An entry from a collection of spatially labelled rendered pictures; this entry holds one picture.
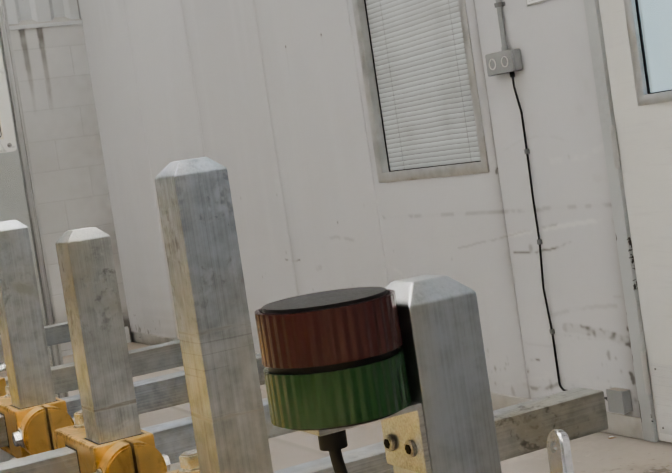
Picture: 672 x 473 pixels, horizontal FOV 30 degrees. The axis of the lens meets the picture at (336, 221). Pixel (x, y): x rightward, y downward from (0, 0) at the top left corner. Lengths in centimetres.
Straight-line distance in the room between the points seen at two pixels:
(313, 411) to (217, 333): 26
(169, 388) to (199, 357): 57
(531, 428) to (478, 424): 39
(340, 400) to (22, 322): 76
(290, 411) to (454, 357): 8
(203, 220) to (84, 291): 25
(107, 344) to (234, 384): 25
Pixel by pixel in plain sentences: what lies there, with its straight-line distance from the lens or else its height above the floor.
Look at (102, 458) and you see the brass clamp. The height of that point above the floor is 96.
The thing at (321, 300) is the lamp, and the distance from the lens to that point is 52.
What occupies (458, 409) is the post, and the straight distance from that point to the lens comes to 55.
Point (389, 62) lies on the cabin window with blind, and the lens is 571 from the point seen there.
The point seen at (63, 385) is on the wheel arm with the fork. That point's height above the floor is 94.
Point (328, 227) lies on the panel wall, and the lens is 635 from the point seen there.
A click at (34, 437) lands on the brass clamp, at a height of 95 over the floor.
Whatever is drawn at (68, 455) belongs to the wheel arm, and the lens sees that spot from 105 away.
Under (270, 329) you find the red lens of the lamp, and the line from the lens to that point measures 51.
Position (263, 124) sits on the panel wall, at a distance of 687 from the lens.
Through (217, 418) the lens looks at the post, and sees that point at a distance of 77.
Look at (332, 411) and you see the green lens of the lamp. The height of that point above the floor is 107.
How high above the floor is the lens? 117
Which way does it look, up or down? 3 degrees down
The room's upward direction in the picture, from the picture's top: 8 degrees counter-clockwise
